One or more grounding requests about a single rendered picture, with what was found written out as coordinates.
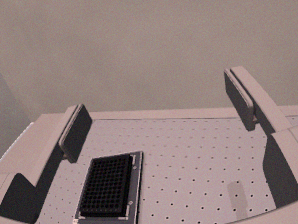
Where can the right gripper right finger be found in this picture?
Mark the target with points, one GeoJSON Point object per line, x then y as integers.
{"type": "Point", "coordinates": [280, 163]}

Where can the grey perforated base plate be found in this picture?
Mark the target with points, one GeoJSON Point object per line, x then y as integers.
{"type": "Point", "coordinates": [196, 170]}

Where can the black well plate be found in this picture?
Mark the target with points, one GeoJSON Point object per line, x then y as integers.
{"type": "Point", "coordinates": [108, 176]}

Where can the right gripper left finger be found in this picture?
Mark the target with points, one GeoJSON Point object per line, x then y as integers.
{"type": "Point", "coordinates": [19, 199]}

